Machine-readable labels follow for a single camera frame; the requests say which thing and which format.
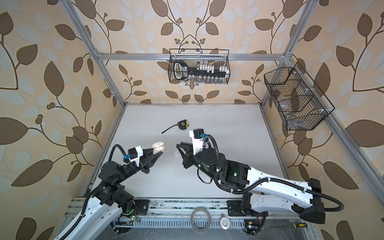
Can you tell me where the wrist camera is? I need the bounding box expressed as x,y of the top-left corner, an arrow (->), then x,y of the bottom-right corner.
189,129 -> 205,155
124,146 -> 143,167

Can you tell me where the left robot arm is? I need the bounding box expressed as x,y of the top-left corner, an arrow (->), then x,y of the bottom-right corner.
56,142 -> 165,240

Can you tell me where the black yellow screwdriver right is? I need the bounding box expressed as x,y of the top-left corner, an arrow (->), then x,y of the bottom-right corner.
293,223 -> 308,228

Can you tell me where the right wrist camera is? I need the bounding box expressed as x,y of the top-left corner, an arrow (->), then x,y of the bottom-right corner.
189,129 -> 205,155

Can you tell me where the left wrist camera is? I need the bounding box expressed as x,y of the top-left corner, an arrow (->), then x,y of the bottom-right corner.
124,146 -> 143,167

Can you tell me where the right side wire basket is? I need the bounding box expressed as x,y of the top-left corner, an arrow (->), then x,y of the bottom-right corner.
264,63 -> 335,131

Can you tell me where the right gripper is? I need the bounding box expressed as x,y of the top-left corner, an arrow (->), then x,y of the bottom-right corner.
178,141 -> 219,183

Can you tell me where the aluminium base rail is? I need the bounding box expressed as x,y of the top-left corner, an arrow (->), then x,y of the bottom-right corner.
64,197 -> 313,219

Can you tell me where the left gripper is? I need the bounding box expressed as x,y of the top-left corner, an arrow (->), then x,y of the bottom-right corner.
114,147 -> 161,186

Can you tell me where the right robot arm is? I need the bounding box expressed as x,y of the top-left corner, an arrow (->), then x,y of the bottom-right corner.
176,134 -> 345,224

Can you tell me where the wire basket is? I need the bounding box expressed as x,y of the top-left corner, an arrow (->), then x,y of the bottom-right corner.
168,48 -> 231,85
264,63 -> 335,131

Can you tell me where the rear wire basket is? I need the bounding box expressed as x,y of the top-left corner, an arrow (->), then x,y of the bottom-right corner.
168,48 -> 231,85

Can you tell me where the black socket set holder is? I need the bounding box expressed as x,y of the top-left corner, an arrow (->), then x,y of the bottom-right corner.
171,60 -> 231,81

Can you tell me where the white round earbud case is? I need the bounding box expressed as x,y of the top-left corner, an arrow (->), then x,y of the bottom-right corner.
174,150 -> 181,157

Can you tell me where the small white tape roll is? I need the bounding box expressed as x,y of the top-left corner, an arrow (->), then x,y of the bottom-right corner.
220,216 -> 231,230

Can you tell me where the grey tape roll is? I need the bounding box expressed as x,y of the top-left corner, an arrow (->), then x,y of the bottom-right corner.
190,207 -> 212,232

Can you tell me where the black yellow tape measure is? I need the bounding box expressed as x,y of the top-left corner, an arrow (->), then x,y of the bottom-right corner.
161,120 -> 189,134

